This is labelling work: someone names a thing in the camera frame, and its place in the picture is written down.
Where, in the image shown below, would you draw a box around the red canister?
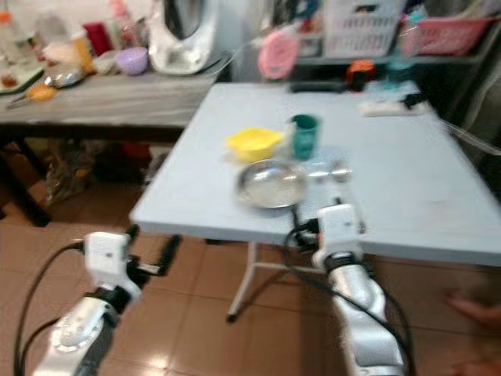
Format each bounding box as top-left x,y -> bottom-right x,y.
82,22 -> 114,57

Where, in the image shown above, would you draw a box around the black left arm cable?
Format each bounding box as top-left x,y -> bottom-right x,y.
13,241 -> 87,376

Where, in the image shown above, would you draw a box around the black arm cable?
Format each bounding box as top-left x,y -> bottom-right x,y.
13,241 -> 87,376
284,223 -> 416,376

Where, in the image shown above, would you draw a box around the grey wood-grain counter table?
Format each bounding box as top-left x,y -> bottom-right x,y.
0,69 -> 232,230

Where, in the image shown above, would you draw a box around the teal container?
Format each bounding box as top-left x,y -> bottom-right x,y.
385,58 -> 416,85

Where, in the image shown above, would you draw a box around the clear jug white lid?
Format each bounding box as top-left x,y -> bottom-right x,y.
34,12 -> 69,48

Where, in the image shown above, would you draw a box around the pink plastic basket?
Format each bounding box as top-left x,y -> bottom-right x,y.
399,16 -> 496,58

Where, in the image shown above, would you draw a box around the white power strip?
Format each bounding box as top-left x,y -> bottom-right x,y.
359,96 -> 427,119

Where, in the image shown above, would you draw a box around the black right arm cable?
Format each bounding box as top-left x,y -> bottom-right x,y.
284,223 -> 416,376

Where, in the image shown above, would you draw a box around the steel spoon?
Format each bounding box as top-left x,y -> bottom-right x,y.
308,159 -> 355,185

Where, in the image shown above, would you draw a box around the yellow plastic bowl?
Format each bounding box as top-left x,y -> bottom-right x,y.
225,127 -> 286,165

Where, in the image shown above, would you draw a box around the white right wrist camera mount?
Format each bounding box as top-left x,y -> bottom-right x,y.
316,203 -> 366,269

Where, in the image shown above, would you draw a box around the orange black device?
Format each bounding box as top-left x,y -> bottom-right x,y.
346,59 -> 378,92

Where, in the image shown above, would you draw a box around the white folding table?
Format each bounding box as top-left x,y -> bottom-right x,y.
129,81 -> 501,324

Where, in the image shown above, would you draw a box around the white laundry basket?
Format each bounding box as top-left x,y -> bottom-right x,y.
323,0 -> 409,58

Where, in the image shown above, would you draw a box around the beige wrapped bag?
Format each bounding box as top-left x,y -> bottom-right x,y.
42,42 -> 79,66

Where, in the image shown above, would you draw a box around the bare human foot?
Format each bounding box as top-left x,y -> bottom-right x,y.
442,291 -> 501,330

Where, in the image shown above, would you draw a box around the white kitchen food processor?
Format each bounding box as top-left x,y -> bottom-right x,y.
147,0 -> 220,78

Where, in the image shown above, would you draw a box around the patterned plastic bag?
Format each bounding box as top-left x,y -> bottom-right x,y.
45,147 -> 96,207

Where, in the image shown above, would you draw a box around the green tray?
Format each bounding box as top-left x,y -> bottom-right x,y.
0,63 -> 45,96

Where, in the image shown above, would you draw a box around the shallow steel dish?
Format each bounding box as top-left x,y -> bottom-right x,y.
45,64 -> 85,89

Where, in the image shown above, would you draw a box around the teal plastic cup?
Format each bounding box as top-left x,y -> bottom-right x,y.
288,114 -> 321,161

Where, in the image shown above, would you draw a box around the orange tipped steel tongs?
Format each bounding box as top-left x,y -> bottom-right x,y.
8,84 -> 59,108

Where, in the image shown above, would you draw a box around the purple plastic bowl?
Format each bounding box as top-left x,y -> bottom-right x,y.
114,47 -> 150,77

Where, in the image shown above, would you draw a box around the steel bowl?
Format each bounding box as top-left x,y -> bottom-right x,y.
236,158 -> 311,211

